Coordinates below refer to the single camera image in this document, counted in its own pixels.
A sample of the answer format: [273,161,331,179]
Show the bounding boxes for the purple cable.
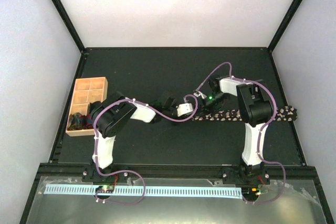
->
[195,61,287,206]
[93,94,198,205]

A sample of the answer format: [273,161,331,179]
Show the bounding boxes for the right black frame post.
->
[267,0,303,53]

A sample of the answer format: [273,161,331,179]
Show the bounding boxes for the black frame post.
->
[267,0,303,53]
[51,0,85,53]

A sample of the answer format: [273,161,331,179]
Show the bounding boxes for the wooden compartment box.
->
[66,77,108,137]

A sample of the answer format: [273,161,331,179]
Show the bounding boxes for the light blue slotted cable duct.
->
[44,184,243,199]

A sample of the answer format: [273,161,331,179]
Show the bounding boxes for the black floral patterned tie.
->
[191,105,299,122]

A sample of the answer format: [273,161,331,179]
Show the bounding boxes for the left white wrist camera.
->
[176,103,194,117]

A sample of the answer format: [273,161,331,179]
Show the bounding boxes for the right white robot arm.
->
[196,76,277,184]

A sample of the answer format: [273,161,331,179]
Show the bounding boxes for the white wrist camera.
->
[193,91,207,99]
[176,103,194,117]

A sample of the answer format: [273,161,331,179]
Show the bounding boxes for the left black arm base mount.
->
[81,165,129,183]

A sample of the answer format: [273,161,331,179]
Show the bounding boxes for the dark rolled tie in box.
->
[67,112,86,131]

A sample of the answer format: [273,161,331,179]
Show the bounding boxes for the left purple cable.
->
[93,94,198,205]

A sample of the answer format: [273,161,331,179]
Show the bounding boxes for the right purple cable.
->
[195,61,287,206]

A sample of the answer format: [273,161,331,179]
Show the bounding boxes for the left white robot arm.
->
[88,91,163,182]

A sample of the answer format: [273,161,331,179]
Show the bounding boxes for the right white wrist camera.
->
[193,91,207,99]

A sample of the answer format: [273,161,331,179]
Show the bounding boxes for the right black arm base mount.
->
[221,165,270,186]

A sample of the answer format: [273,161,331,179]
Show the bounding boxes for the left black frame post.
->
[51,0,85,53]

